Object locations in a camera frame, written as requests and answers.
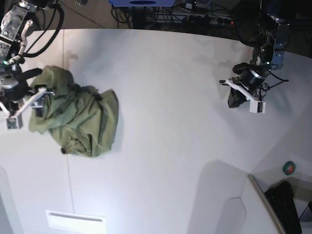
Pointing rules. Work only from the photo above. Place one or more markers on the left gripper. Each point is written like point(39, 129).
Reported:
point(251, 78)

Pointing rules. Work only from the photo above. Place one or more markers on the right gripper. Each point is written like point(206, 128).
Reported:
point(14, 87)

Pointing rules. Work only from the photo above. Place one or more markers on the olive green t-shirt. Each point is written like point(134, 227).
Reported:
point(79, 119)

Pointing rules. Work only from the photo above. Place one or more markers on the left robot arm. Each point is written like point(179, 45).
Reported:
point(273, 22)

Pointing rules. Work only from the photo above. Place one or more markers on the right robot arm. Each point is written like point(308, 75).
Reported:
point(16, 25)

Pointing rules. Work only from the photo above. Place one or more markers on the green tape roll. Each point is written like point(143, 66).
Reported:
point(288, 168)

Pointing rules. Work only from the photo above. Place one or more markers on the white power strip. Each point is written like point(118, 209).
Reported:
point(210, 19)

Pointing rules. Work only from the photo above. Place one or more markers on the grey monitor edge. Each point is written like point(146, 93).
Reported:
point(270, 212)

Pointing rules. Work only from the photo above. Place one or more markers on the black keyboard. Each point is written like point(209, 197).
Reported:
point(281, 200)

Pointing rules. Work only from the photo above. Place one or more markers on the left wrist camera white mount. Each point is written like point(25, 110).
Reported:
point(256, 104)

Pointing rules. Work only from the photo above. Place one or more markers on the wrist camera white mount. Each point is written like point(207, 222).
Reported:
point(22, 107)
point(256, 104)

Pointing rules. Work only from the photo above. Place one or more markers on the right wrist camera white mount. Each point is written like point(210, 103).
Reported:
point(22, 107)

